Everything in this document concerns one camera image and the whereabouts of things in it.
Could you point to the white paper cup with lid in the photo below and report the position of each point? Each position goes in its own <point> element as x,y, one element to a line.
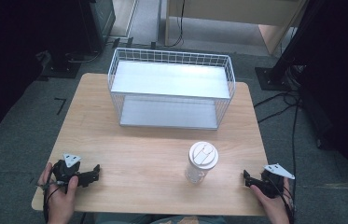
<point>203,155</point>

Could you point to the person's right hand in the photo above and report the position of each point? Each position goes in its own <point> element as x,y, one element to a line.
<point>275,208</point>

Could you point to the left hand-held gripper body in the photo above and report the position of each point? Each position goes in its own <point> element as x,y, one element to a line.
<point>64,171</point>

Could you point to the light wooden desk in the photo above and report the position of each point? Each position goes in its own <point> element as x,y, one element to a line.
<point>224,11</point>

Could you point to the black stand base plate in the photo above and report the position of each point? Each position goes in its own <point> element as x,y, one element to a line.
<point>269,79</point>
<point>61,68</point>

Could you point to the dark monitor cabinet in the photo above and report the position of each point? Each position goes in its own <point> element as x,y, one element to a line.
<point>100,18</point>

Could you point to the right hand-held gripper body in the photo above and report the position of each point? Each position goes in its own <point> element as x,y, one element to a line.
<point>271,185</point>

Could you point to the person's left hand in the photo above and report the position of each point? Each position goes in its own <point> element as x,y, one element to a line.
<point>59,202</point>

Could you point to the dark curtain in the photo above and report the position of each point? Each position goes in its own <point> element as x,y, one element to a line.
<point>3,56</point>
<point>342,77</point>

